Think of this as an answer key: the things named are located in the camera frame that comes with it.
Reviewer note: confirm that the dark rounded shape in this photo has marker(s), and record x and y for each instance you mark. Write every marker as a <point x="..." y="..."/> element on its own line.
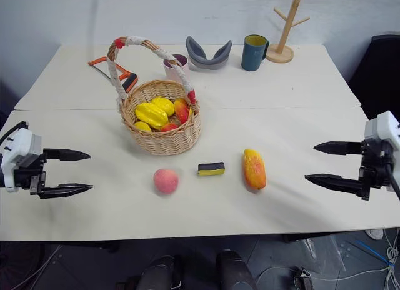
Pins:
<point x="162" y="272"/>

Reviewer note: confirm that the small yellow starfruit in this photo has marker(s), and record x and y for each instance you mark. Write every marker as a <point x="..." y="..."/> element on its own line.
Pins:
<point x="165" y="104"/>

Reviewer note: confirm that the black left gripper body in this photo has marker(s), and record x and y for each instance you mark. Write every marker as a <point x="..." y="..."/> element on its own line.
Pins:
<point x="28" y="177"/>

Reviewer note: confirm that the small black floor device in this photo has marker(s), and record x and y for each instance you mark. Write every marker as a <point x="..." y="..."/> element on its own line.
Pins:
<point x="302" y="279"/>

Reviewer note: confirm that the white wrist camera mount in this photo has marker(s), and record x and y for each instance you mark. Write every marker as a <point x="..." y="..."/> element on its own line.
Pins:
<point x="384" y="127"/>
<point x="19" y="146"/>

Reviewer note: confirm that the red yellow mango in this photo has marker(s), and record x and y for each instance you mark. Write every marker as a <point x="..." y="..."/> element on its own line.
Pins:
<point x="182" y="110"/>

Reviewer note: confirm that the wooden mug tree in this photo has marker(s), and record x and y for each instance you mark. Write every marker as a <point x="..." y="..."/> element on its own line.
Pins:
<point x="286" y="37"/>

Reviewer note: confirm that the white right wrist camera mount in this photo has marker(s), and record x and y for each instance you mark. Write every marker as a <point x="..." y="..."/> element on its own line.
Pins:
<point x="384" y="127"/>

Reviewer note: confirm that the pink peach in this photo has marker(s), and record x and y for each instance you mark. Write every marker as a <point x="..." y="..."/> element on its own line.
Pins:
<point x="165" y="181"/>

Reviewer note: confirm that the black yellow eraser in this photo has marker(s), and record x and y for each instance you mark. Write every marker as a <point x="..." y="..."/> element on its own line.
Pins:
<point x="211" y="169"/>

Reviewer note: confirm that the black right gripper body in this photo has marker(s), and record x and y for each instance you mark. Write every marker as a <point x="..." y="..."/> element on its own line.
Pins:
<point x="375" y="165"/>

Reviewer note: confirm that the grey neck pillow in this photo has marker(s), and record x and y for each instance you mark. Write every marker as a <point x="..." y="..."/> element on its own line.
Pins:
<point x="207" y="60"/>

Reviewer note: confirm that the orange hacksaw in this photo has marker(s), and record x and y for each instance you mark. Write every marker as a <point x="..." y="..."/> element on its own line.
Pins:
<point x="128" y="79"/>

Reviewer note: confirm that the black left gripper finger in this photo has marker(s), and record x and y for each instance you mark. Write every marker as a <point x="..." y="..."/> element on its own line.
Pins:
<point x="67" y="155"/>
<point x="65" y="190"/>

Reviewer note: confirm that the orange yellow mango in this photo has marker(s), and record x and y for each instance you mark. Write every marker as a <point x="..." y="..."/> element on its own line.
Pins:
<point x="254" y="169"/>

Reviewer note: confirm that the small yellow lemon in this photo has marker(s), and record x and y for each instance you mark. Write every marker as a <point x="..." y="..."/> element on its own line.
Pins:
<point x="142" y="126"/>

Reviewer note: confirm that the teal mug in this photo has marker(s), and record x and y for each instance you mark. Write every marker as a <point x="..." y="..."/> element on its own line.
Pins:
<point x="252" y="55"/>

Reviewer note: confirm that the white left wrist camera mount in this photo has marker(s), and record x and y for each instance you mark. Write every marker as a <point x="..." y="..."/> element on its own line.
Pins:
<point x="19" y="146"/>

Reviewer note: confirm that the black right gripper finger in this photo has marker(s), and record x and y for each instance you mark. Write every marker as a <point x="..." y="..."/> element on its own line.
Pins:
<point x="340" y="148"/>
<point x="337" y="182"/>

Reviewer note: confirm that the white shoe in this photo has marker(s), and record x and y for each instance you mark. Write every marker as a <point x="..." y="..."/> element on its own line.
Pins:
<point x="375" y="233"/>

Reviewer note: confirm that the large yellow starfruit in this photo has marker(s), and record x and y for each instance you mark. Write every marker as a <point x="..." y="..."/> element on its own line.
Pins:
<point x="151" y="115"/>

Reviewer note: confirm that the small red orange fruit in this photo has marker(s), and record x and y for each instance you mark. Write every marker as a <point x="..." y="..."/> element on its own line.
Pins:
<point x="169" y="127"/>

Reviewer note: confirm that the pink cup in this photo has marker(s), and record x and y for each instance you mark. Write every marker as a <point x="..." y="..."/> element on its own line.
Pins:
<point x="181" y="69"/>

